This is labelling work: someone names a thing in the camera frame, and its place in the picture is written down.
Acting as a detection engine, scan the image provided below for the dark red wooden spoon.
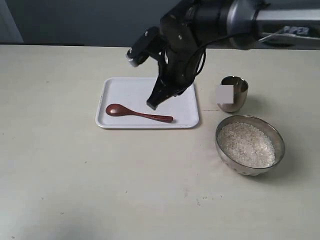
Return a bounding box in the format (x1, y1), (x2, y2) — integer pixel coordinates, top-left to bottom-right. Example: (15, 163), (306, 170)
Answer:
(105, 103), (174, 123)

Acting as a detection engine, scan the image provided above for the small steel cup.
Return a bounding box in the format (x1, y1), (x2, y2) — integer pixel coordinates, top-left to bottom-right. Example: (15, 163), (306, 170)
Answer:
(215, 75), (249, 113)

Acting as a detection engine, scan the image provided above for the white plastic tray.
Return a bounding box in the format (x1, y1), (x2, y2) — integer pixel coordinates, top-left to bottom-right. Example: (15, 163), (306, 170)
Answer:
(95, 77), (200, 129)

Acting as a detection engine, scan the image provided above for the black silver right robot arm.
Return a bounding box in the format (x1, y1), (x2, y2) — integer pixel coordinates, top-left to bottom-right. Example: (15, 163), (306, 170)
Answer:
(146, 0), (320, 109)

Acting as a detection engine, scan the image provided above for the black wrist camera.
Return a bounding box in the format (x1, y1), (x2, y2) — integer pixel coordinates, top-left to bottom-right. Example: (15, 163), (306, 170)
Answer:
(126, 26), (167, 68)

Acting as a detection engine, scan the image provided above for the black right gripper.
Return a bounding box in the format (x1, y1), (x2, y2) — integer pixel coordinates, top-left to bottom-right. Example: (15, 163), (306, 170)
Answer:
(146, 9), (200, 110)

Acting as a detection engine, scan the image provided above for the steel bowl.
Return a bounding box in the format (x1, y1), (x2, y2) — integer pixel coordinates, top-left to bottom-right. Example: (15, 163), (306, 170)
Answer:
(215, 115), (286, 176)

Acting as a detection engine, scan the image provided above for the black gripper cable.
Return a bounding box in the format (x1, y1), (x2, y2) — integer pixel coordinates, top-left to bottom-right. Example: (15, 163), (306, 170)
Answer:
(183, 33), (251, 85)

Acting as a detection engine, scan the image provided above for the white rice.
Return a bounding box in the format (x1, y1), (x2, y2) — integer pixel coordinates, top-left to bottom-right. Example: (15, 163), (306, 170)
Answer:
(218, 122), (276, 168)

